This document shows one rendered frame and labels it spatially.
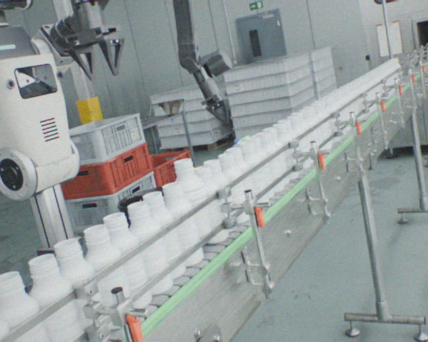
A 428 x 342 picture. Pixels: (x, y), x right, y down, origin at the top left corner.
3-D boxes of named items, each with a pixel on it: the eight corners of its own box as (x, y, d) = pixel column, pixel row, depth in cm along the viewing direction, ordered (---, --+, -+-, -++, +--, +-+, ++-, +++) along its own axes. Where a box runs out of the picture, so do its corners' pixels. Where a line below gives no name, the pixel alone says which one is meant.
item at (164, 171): (161, 195, 421) (155, 168, 417) (118, 199, 440) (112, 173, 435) (195, 174, 474) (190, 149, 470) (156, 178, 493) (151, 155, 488)
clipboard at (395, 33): (403, 53, 529) (399, 20, 523) (379, 58, 540) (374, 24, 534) (403, 53, 532) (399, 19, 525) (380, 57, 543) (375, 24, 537)
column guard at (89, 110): (100, 152, 1110) (87, 99, 1088) (86, 154, 1130) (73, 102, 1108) (113, 147, 1144) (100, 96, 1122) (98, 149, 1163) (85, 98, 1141)
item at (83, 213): (121, 227, 357) (113, 195, 352) (70, 231, 372) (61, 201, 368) (161, 199, 412) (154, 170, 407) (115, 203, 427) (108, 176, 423)
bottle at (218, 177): (225, 224, 129) (211, 157, 126) (243, 226, 125) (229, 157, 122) (207, 233, 126) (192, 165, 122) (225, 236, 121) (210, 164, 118)
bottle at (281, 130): (278, 183, 158) (268, 127, 154) (278, 178, 164) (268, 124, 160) (299, 179, 157) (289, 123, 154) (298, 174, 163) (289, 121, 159)
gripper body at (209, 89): (228, 96, 182) (219, 75, 181) (219, 98, 172) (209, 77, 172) (212, 104, 184) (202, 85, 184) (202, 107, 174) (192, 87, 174)
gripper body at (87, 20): (103, 34, 108) (94, -3, 107) (66, 45, 113) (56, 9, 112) (123, 33, 114) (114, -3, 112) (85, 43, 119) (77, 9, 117)
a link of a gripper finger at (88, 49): (100, 78, 111) (89, 32, 110) (75, 84, 115) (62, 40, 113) (120, 74, 117) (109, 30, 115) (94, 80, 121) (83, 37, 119)
